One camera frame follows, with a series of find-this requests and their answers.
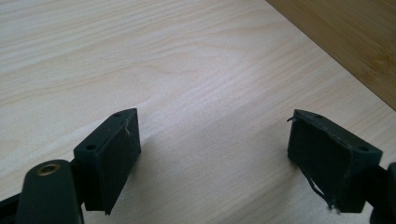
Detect wooden tea box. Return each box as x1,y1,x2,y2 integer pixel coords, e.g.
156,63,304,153
265,0,396,111

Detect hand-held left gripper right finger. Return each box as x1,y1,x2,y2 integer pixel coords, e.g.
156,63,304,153
287,108,384,214

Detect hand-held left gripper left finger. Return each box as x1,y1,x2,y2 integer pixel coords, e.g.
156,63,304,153
73,107,142,216

